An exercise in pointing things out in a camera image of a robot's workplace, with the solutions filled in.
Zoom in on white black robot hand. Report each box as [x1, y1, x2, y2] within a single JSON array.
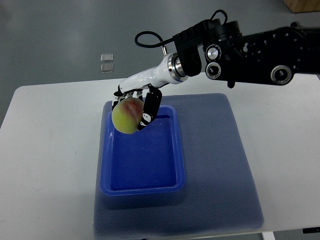
[[111, 53, 188, 131]]

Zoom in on yellow-red peach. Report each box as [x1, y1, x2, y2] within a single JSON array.
[[111, 97, 144, 134]]

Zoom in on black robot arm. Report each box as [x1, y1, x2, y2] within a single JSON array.
[[112, 18, 320, 130]]

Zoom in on upper metal floor plate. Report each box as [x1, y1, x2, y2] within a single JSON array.
[[100, 53, 114, 62]]

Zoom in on blue plastic tray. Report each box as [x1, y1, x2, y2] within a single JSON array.
[[99, 105, 186, 197]]

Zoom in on blue mesh mat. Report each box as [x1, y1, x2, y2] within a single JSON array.
[[93, 93, 264, 240]]

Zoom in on wooden box corner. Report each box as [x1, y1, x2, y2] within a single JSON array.
[[282, 0, 320, 14]]

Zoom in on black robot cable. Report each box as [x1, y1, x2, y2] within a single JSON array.
[[134, 9, 228, 55]]

